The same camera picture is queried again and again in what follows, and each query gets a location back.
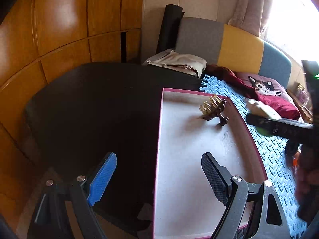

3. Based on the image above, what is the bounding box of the white green soap dispenser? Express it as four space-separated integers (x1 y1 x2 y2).
245 99 281 137

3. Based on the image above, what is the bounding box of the brown scalp massager comb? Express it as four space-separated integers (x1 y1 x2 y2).
199 94 229 126

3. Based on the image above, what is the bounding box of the black lens with clear cap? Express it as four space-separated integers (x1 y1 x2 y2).
284 140 301 168

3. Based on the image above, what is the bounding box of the person right hand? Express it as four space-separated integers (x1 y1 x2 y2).
295 146 318 223

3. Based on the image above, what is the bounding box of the dark red blanket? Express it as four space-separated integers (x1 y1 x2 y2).
204 65 301 120

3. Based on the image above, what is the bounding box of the pink gift box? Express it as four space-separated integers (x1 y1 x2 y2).
296 83 309 106

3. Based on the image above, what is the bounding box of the blue foam puzzle mat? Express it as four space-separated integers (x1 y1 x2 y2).
200 74 307 238

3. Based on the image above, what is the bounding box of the pink shallow cardboard box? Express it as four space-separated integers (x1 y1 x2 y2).
153 88 267 238

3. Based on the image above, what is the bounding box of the purple cat pillow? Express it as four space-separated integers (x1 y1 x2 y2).
235 72 288 100

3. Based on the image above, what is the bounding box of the black padded massage table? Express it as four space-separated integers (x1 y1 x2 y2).
25 62 202 235

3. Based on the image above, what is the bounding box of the grey yellow blue headboard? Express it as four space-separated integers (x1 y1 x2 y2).
175 17 292 88

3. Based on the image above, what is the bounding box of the beige folded cloth bag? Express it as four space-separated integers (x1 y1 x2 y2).
143 49 207 78

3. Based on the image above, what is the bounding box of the pink curtain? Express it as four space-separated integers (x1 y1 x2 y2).
228 0 273 38

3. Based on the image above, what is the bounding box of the black rolled mat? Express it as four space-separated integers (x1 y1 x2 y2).
156 4 184 53

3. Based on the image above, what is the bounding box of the wooden wardrobe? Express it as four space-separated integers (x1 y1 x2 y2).
1 0 143 229

